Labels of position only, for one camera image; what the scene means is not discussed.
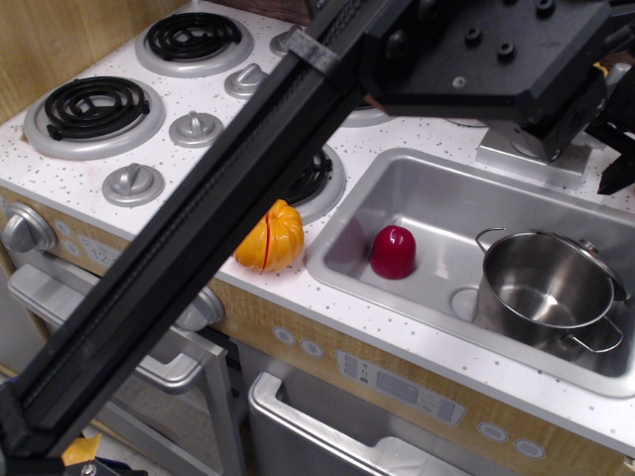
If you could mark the silver oven door handle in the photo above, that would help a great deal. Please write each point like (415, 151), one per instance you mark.
(181, 359)

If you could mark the silver oven knob right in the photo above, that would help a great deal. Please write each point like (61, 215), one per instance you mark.
(204, 310)

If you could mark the red toy cup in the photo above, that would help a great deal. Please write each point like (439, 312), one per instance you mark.
(393, 254)

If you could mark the stove burner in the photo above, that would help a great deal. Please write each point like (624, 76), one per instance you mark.
(366, 115)
(193, 44)
(319, 187)
(94, 118)

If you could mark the silver stove knob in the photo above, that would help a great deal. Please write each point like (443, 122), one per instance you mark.
(280, 44)
(133, 185)
(195, 130)
(243, 83)

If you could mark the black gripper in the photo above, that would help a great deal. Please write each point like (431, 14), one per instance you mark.
(613, 126)

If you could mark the silver faucet with lever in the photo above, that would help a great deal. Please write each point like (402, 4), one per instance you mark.
(501, 150)

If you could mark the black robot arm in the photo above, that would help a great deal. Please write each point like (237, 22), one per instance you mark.
(472, 59)

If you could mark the silver dishwasher door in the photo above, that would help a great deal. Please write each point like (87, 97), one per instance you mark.
(303, 427)

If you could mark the front left stove burner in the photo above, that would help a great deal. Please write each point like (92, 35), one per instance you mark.
(94, 118)

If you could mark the orange toy pumpkin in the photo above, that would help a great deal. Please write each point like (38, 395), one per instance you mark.
(274, 242)

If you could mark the back right stove burner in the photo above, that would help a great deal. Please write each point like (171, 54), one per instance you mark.
(366, 115)

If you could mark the yellow tape piece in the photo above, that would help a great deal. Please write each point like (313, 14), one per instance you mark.
(83, 449)

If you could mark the silver sink basin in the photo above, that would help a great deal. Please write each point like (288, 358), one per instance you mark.
(453, 210)

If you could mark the steel pot in sink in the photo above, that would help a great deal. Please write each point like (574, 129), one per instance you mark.
(547, 291)

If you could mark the back left stove burner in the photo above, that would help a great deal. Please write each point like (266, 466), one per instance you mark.
(193, 44)

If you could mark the silver stove knob back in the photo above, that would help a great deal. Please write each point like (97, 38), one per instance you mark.
(280, 44)

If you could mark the silver oven knob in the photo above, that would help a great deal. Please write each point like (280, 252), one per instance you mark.
(204, 310)
(26, 230)

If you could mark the front right stove burner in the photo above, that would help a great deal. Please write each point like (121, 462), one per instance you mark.
(319, 187)

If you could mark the silver stove knob front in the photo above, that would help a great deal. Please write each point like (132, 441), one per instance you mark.
(133, 185)

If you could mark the silver oven knob left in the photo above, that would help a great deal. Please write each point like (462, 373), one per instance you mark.
(26, 230)

